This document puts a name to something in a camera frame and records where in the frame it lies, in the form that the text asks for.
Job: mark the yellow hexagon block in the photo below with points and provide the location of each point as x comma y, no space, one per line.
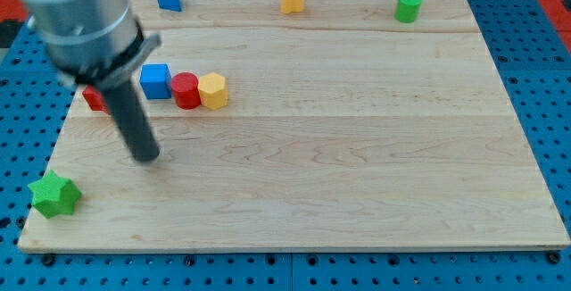
213,91

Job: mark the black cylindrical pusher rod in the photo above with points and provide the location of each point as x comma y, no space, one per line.
124,105

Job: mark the blue cube block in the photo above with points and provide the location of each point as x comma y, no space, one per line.
155,81

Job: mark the green cylinder block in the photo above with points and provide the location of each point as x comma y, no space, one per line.
407,11

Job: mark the red block behind rod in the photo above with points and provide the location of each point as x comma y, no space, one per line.
94,99

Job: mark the red cylinder block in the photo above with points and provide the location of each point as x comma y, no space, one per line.
184,88

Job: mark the wooden board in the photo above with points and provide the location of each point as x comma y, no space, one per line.
345,131

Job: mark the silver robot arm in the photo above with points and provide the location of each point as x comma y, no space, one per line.
100,43

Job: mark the green star block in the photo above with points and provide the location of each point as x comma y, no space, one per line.
54,195

